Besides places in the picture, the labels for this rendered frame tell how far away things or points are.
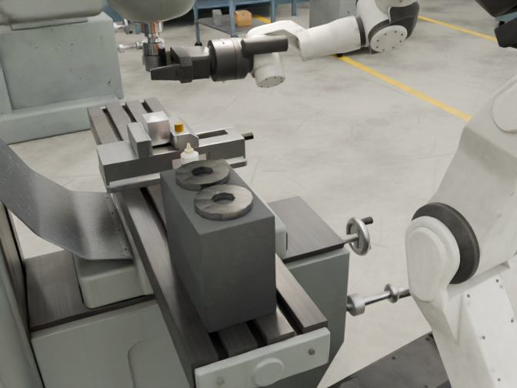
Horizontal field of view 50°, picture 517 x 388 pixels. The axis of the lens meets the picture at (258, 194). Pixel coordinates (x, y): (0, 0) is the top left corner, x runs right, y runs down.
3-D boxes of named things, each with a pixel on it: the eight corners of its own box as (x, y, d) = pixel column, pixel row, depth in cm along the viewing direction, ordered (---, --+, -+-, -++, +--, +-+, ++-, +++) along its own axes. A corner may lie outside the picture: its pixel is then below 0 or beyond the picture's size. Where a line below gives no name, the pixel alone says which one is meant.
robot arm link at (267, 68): (221, 49, 125) (268, 45, 128) (231, 94, 123) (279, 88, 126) (231, 24, 114) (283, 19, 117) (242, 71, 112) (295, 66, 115)
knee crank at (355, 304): (404, 289, 165) (406, 272, 162) (416, 301, 160) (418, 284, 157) (339, 309, 158) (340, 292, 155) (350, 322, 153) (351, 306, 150)
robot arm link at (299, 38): (246, 41, 126) (304, 27, 126) (255, 78, 125) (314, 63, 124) (243, 29, 120) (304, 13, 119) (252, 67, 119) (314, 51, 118)
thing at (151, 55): (148, 73, 116) (145, 48, 113) (141, 68, 119) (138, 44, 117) (170, 70, 117) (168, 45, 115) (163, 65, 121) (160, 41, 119)
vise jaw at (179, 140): (185, 128, 143) (184, 114, 141) (199, 146, 133) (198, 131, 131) (162, 132, 141) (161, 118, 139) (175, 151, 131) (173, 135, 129)
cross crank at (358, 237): (358, 239, 173) (361, 206, 167) (380, 259, 163) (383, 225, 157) (313, 252, 168) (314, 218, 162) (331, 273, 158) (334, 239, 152)
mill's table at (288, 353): (158, 116, 192) (155, 95, 188) (334, 365, 91) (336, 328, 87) (90, 128, 185) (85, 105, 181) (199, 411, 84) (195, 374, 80)
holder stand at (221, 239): (229, 243, 109) (224, 151, 99) (278, 312, 91) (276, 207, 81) (170, 259, 105) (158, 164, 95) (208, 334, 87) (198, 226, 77)
